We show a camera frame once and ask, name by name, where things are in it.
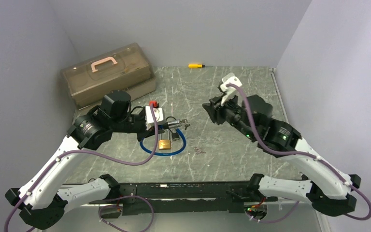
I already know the silver key bunch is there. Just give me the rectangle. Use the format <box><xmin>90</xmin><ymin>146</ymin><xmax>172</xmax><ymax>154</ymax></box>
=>
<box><xmin>179</xmin><ymin>119</ymin><xmax>190</xmax><ymax>130</ymax></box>

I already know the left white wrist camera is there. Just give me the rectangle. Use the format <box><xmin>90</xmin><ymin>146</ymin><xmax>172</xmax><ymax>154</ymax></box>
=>
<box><xmin>145</xmin><ymin>101</ymin><xmax>166</xmax><ymax>130</ymax></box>

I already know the yellow handled screwdriver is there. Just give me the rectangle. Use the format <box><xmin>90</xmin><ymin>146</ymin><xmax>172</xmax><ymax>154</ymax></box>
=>
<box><xmin>188</xmin><ymin>63</ymin><xmax>205</xmax><ymax>69</ymax></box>

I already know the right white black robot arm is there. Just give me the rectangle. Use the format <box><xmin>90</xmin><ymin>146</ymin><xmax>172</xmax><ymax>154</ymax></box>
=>
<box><xmin>242</xmin><ymin>95</ymin><xmax>361</xmax><ymax>217</ymax></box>

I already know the brass padlock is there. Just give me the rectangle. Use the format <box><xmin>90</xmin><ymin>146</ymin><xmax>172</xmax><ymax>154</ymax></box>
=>
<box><xmin>158</xmin><ymin>132</ymin><xmax>171</xmax><ymax>150</ymax></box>

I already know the blue cable lock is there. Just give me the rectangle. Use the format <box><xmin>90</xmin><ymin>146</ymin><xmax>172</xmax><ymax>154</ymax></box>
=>
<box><xmin>139</xmin><ymin>117</ymin><xmax>187</xmax><ymax>157</ymax></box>

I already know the aluminium frame rail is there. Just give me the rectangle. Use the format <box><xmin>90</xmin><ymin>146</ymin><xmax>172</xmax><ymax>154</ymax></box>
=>
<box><xmin>31</xmin><ymin>68</ymin><xmax>330</xmax><ymax>232</ymax></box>

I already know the small black cable lock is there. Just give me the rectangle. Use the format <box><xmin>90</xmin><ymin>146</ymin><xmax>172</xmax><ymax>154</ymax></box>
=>
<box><xmin>166</xmin><ymin>116</ymin><xmax>180</xmax><ymax>141</ymax></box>

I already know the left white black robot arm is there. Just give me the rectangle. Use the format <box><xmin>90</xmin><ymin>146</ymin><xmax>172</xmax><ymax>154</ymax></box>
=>
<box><xmin>5</xmin><ymin>90</ymin><xmax>166</xmax><ymax>230</ymax></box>

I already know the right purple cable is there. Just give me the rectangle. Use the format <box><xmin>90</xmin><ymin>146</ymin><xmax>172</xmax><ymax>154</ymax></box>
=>
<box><xmin>227</xmin><ymin>83</ymin><xmax>371</xmax><ymax>224</ymax></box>

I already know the purple cable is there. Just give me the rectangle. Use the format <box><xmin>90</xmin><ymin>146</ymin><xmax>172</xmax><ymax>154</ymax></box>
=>
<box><xmin>3</xmin><ymin>107</ymin><xmax>159</xmax><ymax>232</ymax></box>
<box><xmin>227</xmin><ymin>83</ymin><xmax>371</xmax><ymax>224</ymax></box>

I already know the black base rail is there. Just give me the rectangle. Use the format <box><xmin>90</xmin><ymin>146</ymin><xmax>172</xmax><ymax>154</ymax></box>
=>
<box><xmin>87</xmin><ymin>181</ymin><xmax>279</xmax><ymax>216</ymax></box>

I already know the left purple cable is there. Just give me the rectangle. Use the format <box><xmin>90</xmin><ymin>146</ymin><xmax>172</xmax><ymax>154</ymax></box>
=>
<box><xmin>3</xmin><ymin>107</ymin><xmax>159</xmax><ymax>232</ymax></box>

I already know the translucent brown toolbox pink handle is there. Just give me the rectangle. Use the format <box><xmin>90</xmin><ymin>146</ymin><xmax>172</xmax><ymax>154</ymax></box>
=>
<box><xmin>60</xmin><ymin>43</ymin><xmax>157</xmax><ymax>109</ymax></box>

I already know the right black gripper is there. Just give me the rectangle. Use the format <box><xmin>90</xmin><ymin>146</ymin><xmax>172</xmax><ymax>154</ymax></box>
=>
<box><xmin>202</xmin><ymin>91</ymin><xmax>257</xmax><ymax>140</ymax></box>

